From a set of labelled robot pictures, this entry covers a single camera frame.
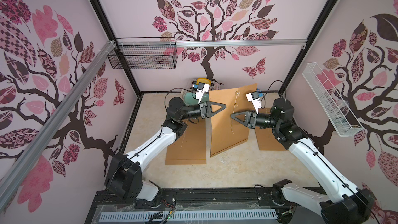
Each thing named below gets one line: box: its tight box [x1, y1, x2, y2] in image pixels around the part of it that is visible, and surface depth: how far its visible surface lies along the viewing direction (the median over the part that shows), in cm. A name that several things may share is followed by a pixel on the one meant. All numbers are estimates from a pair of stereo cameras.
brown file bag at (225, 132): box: [208, 82, 258, 158], surface depth 63 cm
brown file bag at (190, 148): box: [164, 118, 207, 165], surface depth 89 cm
